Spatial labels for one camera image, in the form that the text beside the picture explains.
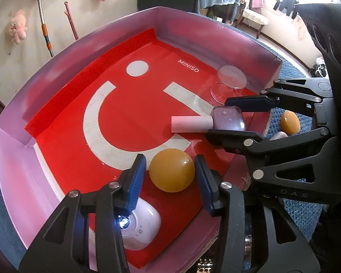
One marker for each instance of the pink stick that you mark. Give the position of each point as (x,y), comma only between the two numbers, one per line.
(71,22)

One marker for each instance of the pale rounded object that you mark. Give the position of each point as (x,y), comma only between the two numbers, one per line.
(279,136)

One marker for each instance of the white rounded device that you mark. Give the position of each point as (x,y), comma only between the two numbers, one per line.
(147,221)

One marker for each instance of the orange jelly dome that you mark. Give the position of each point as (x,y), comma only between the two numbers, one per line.
(172,170)
(289,122)

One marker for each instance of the white and black bag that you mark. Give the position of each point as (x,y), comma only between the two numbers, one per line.
(319,67)

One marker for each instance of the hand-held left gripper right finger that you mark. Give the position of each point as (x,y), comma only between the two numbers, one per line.
(204,184)

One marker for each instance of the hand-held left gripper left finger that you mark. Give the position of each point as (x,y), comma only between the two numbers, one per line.
(136,182)

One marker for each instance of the white cushioned chair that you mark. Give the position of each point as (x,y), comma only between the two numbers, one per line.
(254,17)

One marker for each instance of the red printed paper liner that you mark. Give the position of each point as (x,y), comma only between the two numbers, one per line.
(125,113)

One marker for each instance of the clear round plastic lid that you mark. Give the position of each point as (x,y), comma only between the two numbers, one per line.
(231,76)

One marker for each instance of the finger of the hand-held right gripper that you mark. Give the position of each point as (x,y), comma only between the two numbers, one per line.
(250,103)
(233,142)

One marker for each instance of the light pink plush toy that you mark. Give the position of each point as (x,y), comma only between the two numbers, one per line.
(17,27)

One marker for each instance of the hanging black clothes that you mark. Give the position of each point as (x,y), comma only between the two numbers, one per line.
(285,2)

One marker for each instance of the pink cardboard tray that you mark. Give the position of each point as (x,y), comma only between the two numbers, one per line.
(187,25)

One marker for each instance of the mop with orange grip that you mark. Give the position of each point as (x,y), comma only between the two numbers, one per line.
(44,28)

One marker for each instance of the pink capped nail polish bottle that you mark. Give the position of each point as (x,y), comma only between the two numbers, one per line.
(187,123)

